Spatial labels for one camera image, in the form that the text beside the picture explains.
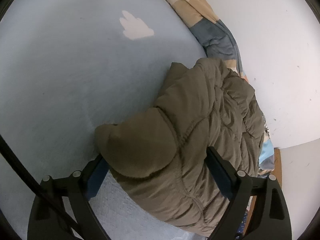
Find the navy star pillow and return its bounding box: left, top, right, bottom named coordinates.
left=235, top=210, right=248, bottom=240

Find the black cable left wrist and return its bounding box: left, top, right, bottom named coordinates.
left=0, top=134, right=83, bottom=240

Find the light blue cloud bedsheet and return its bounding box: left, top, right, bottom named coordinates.
left=1, top=0, right=205, bottom=181

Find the olive puffer hooded jacket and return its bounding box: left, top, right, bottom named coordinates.
left=95, top=58, right=264, bottom=237

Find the patchwork cartoon quilt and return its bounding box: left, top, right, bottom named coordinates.
left=146, top=0, right=276, bottom=178

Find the wooden headboard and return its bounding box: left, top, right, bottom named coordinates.
left=240, top=148, right=289, bottom=239

